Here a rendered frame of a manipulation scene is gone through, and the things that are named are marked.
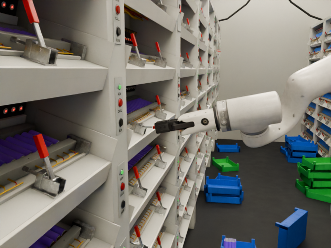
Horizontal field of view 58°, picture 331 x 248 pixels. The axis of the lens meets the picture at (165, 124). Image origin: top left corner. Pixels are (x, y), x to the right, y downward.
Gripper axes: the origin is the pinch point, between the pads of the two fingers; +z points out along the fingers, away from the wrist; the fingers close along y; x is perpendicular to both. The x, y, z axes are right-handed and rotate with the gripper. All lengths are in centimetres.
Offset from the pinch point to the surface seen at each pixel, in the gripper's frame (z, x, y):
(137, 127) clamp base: 7.3, 1.1, -1.0
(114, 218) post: 8.0, -14.3, -25.2
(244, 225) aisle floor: -10, -100, 128
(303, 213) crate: -49, -88, 114
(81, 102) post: 9.0, 11.4, -25.3
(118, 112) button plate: 3.1, 7.7, -21.2
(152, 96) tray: 13.9, 7.3, 44.4
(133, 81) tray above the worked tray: 3.2, 13.8, -7.7
